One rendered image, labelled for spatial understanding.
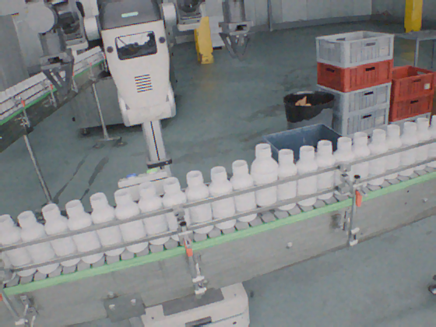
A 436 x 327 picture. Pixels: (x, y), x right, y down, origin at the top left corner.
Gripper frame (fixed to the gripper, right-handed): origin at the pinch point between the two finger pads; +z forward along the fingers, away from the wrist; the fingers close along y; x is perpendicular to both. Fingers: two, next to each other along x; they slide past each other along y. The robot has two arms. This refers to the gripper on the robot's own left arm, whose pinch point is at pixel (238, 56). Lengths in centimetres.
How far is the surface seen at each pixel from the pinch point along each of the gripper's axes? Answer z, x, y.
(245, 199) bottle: 32.4, 7.2, -17.6
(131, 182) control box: 28.2, 34.8, -2.2
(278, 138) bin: 47, -29, 45
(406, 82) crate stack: 78, -226, 173
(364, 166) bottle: 32.2, -29.0, -17.2
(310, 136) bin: 50, -45, 45
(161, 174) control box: 27.9, 26.1, -2.0
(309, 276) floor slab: 140, -45, 43
